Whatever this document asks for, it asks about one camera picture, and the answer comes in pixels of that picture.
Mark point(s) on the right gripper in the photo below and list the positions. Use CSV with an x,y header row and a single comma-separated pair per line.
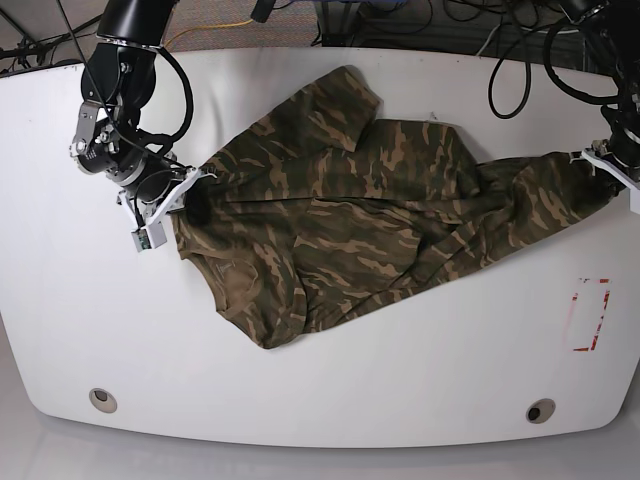
x,y
149,179

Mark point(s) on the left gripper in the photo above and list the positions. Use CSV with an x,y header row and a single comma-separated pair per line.
x,y
623,150

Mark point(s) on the camouflage T-shirt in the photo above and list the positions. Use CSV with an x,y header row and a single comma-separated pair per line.
x,y
322,212

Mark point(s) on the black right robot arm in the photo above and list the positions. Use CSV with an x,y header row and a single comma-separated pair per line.
x,y
118,80

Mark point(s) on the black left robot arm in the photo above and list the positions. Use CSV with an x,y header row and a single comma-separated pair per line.
x,y
610,30

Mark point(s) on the red tape rectangle marking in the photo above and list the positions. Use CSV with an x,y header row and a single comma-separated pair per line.
x,y
587,313

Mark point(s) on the left table grommet hole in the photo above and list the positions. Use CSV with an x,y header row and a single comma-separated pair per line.
x,y
103,401

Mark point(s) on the table grommet hole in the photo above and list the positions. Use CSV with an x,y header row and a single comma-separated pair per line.
x,y
540,411
103,401

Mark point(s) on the right table grommet hole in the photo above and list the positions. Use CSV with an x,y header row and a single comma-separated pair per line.
x,y
540,411

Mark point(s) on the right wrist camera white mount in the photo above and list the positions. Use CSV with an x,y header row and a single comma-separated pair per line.
x,y
147,230

